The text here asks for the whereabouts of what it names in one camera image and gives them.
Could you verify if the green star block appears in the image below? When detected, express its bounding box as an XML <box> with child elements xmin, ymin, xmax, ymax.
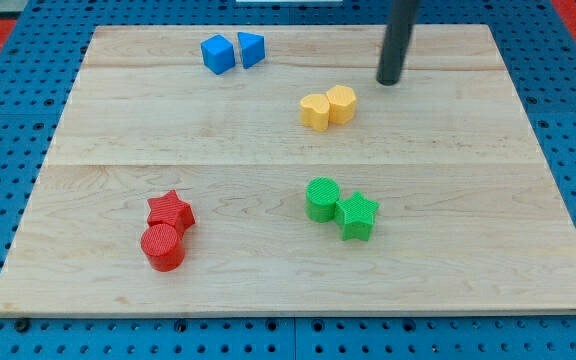
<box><xmin>334</xmin><ymin>191</ymin><xmax>380</xmax><ymax>241</ymax></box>

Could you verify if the red star block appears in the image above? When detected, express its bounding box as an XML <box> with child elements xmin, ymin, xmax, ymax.
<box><xmin>147</xmin><ymin>190</ymin><xmax>195</xmax><ymax>238</ymax></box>

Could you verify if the green cylinder block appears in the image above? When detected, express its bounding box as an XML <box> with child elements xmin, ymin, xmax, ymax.
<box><xmin>305</xmin><ymin>177</ymin><xmax>341</xmax><ymax>223</ymax></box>

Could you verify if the wooden board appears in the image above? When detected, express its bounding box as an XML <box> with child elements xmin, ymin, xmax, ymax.
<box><xmin>0</xmin><ymin>25</ymin><xmax>576</xmax><ymax>318</ymax></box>

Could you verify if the yellow heart block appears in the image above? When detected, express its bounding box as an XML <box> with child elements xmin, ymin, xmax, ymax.
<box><xmin>299</xmin><ymin>94</ymin><xmax>330</xmax><ymax>132</ymax></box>

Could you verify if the yellow hexagon block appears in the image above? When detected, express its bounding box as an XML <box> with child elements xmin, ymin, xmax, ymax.
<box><xmin>326</xmin><ymin>85</ymin><xmax>357</xmax><ymax>125</ymax></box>

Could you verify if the blue triangle block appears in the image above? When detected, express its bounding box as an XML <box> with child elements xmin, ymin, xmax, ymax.
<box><xmin>237</xmin><ymin>32</ymin><xmax>266</xmax><ymax>69</ymax></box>

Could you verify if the red cylinder block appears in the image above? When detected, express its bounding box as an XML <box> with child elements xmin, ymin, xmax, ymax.
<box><xmin>140</xmin><ymin>224</ymin><xmax>185</xmax><ymax>272</ymax></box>

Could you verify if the blue cube block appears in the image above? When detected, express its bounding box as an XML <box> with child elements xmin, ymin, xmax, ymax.
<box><xmin>200</xmin><ymin>34</ymin><xmax>236</xmax><ymax>75</ymax></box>

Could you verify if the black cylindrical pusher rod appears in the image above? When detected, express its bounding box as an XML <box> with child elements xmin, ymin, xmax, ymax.
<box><xmin>376</xmin><ymin>0</ymin><xmax>420</xmax><ymax>86</ymax></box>

